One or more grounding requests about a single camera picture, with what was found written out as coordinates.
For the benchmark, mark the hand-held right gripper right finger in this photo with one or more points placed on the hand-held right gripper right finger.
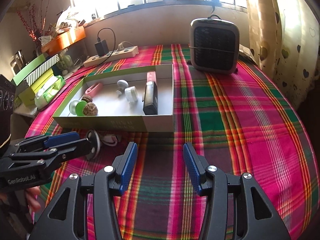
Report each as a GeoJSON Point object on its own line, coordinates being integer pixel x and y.
{"type": "Point", "coordinates": [192, 170]}

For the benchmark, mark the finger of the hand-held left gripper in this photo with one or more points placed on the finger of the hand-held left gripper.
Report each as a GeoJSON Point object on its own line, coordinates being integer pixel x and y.
{"type": "Point", "coordinates": [75, 147]}
{"type": "Point", "coordinates": [62, 137]}

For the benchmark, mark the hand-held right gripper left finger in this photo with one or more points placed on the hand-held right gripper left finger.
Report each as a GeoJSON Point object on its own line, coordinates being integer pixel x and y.
{"type": "Point", "coordinates": [128, 170]}

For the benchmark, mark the round white charging puck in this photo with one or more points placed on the round white charging puck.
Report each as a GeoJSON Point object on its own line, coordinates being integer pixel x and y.
{"type": "Point", "coordinates": [93, 143]}

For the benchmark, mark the brown walnut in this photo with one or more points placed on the brown walnut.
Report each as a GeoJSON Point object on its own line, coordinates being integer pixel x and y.
{"type": "Point", "coordinates": [90, 109]}
{"type": "Point", "coordinates": [87, 99]}

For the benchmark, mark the green-edged white cardboard box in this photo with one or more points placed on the green-edged white cardboard box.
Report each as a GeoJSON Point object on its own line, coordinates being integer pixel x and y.
{"type": "Point", "coordinates": [112, 108]}

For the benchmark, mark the pink plastic hook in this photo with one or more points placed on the pink plastic hook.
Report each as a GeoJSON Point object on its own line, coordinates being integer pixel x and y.
{"type": "Point", "coordinates": [93, 89]}

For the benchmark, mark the pink plastic stick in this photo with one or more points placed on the pink plastic stick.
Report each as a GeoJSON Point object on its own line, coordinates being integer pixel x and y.
{"type": "Point", "coordinates": [150, 76]}

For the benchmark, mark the person's left hand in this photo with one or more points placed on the person's left hand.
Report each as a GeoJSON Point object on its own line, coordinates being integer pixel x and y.
{"type": "Point", "coordinates": [33, 192]}

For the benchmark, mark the light green box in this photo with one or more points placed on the light green box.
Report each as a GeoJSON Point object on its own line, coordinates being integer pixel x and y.
{"type": "Point", "coordinates": [30, 91]}

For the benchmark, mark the green plastic disc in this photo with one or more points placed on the green plastic disc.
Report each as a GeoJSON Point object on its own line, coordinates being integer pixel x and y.
{"type": "Point", "coordinates": [81, 108]}

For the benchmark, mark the green white tissue pack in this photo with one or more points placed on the green white tissue pack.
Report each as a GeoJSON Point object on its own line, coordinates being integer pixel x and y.
{"type": "Point", "coordinates": [50, 91]}

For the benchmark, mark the green striped box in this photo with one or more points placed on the green striped box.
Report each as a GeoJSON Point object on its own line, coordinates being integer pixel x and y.
{"type": "Point", "coordinates": [35, 68]}

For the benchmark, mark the pink green plaid cloth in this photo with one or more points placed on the pink green plaid cloth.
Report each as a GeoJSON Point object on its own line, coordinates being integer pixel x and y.
{"type": "Point", "coordinates": [237, 130]}

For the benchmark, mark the black rectangular device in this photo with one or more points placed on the black rectangular device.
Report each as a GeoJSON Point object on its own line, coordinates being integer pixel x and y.
{"type": "Point", "coordinates": [150, 100]}

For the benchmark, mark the green white container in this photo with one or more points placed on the green white container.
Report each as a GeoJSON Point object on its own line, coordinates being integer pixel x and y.
{"type": "Point", "coordinates": [64, 62]}

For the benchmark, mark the small clear white-capped bottle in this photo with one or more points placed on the small clear white-capped bottle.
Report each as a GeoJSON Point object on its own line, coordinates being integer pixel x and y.
{"type": "Point", "coordinates": [131, 94]}

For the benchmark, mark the white mushroom-shaped knob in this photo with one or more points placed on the white mushroom-shaped knob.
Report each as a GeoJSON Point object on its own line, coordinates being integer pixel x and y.
{"type": "Point", "coordinates": [122, 85]}

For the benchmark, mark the white mug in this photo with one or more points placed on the white mug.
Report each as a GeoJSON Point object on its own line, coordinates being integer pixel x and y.
{"type": "Point", "coordinates": [44, 40]}

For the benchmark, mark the orange box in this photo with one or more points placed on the orange box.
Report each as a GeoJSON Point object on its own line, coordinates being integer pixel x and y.
{"type": "Point", "coordinates": [62, 41]}

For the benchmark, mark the white power strip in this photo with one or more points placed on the white power strip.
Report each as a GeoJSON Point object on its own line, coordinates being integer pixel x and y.
{"type": "Point", "coordinates": [110, 56]}

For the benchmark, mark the black charger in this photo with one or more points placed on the black charger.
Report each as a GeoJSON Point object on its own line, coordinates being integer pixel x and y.
{"type": "Point", "coordinates": [101, 48]}

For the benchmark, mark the red berry branches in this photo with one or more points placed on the red berry branches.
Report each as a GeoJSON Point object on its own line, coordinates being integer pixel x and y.
{"type": "Point", "coordinates": [33, 17]}

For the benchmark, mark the black heater plug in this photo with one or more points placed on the black heater plug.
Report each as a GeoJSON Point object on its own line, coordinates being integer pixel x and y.
{"type": "Point", "coordinates": [188, 62]}

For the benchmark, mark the white plug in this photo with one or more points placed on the white plug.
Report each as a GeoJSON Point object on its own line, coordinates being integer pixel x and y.
{"type": "Point", "coordinates": [122, 46]}

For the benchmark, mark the white plastic bags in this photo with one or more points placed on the white plastic bags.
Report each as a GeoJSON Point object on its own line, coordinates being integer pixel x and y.
{"type": "Point", "coordinates": [67, 17]}

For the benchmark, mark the small black box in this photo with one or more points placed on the small black box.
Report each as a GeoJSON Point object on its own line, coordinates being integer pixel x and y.
{"type": "Point", "coordinates": [93, 15]}

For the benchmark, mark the grey portable heater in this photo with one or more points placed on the grey portable heater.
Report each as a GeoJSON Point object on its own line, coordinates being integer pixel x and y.
{"type": "Point", "coordinates": [213, 45]}

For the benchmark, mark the beige heart curtain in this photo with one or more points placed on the beige heart curtain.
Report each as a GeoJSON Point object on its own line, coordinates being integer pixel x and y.
{"type": "Point", "coordinates": [282, 42]}

